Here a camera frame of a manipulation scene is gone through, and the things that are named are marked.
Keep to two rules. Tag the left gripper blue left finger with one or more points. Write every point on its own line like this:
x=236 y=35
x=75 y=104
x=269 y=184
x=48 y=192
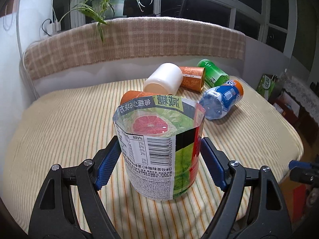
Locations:
x=54 y=214

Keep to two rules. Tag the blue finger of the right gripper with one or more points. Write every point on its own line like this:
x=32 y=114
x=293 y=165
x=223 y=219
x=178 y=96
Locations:
x=304 y=172

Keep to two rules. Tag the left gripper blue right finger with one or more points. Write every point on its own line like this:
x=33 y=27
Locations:
x=267 y=215

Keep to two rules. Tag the red green label cut bottle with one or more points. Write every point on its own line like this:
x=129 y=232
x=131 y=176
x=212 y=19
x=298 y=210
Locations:
x=160 y=138

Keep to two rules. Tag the blue orange cut bottle cup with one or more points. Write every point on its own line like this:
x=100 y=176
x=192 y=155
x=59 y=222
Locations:
x=217 y=101

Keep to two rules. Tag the green cut bottle cup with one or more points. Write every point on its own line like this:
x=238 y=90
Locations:
x=214 y=76

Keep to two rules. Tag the far orange paper cup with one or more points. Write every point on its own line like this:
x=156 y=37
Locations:
x=193 y=78

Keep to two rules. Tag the orange paper cup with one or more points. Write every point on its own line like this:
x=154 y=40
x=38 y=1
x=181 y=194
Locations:
x=135 y=94
x=193 y=78

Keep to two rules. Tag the near orange paper cup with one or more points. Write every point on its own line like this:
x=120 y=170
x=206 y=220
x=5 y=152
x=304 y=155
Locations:
x=135 y=94

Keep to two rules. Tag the white plastic cup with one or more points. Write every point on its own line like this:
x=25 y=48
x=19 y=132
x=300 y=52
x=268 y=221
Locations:
x=165 y=80

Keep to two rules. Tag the red cardboard box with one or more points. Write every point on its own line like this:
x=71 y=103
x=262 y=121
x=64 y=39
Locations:
x=287 y=107

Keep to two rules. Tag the white lace cloth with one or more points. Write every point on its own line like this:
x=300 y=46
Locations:
x=302 y=93

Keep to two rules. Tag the striped yellow table cloth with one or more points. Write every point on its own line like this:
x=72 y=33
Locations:
x=68 y=126

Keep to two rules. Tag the green white paper bag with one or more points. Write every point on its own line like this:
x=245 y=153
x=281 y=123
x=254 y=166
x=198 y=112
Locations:
x=266 y=85

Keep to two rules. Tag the plaid beige sill cloth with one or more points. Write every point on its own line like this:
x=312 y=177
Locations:
x=127 y=38

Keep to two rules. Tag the white power strip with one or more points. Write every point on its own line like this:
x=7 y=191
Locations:
x=53 y=28

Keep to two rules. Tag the green potted spider plant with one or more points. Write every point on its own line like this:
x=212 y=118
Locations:
x=100 y=11

